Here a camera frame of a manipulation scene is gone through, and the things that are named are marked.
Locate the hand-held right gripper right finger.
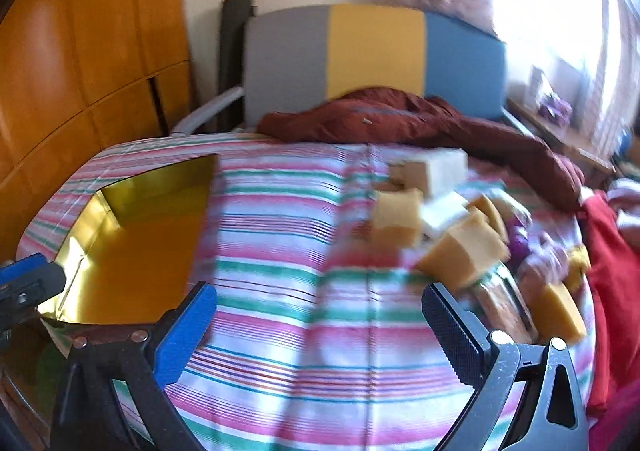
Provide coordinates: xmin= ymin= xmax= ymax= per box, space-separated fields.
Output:
xmin=421 ymin=281 xmax=591 ymax=451

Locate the grey yellow blue headboard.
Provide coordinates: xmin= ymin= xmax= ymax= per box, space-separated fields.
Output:
xmin=242 ymin=4 xmax=508 ymax=129

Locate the grey bed rail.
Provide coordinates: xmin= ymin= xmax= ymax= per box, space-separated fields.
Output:
xmin=170 ymin=86 xmax=246 ymax=134

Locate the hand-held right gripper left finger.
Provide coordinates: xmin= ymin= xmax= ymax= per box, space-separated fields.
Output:
xmin=50 ymin=281 xmax=218 ymax=451

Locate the gold rectangular tray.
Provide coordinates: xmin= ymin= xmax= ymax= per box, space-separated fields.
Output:
xmin=17 ymin=154 xmax=221 ymax=329

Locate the maroon down jacket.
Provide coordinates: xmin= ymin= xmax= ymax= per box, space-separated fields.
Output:
xmin=257 ymin=88 xmax=586 ymax=212

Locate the purple box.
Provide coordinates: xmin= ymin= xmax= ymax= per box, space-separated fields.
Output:
xmin=537 ymin=94 xmax=573 ymax=119

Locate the wooden desk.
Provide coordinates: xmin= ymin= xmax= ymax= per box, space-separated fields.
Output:
xmin=505 ymin=96 xmax=618 ymax=177

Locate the red blanket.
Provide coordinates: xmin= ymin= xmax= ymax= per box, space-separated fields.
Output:
xmin=575 ymin=188 xmax=640 ymax=427

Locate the lavender knitted sweater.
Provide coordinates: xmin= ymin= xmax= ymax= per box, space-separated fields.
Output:
xmin=607 ymin=176 xmax=640 ymax=237

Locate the clear snack packet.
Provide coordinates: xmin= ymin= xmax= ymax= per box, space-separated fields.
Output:
xmin=467 ymin=262 xmax=540 ymax=339

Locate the white soap block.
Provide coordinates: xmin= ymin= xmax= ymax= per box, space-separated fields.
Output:
xmin=419 ymin=191 xmax=482 ymax=238

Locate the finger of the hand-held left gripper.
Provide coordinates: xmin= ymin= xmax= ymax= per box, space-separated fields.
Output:
xmin=0 ymin=253 xmax=66 ymax=332

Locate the orange wooden wardrobe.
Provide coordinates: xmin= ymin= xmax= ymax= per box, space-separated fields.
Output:
xmin=0 ymin=0 xmax=196 ymax=262

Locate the pink white sock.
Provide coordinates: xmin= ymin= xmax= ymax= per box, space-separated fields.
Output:
xmin=520 ymin=231 xmax=576 ymax=292

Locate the cream white box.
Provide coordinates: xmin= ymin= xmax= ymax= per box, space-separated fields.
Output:
xmin=387 ymin=148 xmax=469 ymax=198

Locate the striped bed sheet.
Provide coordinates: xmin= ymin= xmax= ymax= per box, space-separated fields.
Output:
xmin=17 ymin=131 xmax=601 ymax=451

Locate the large yellow sponge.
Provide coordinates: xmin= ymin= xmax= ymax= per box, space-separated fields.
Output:
xmin=416 ymin=215 xmax=512 ymax=291

